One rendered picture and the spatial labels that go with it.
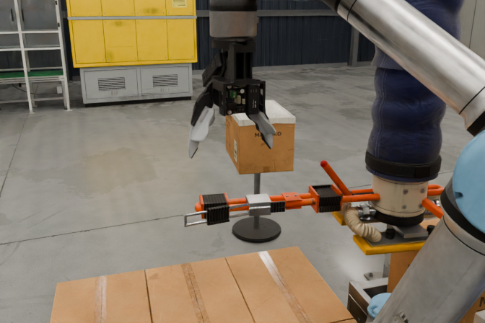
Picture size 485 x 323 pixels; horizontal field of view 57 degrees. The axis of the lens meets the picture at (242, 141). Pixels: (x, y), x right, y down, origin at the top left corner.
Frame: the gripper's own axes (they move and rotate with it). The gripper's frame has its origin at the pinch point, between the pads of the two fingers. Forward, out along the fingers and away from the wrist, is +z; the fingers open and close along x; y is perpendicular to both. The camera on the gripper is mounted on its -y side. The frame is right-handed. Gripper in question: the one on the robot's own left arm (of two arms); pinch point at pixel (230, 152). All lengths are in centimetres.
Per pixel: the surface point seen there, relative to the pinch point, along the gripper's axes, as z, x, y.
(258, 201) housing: 31, 23, -42
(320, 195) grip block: 31, 43, -40
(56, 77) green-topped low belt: 94, -53, -757
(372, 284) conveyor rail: 93, 89, -67
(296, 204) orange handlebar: 33, 35, -39
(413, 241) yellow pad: 44, 67, -23
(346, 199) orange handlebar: 33, 51, -37
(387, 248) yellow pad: 44, 57, -24
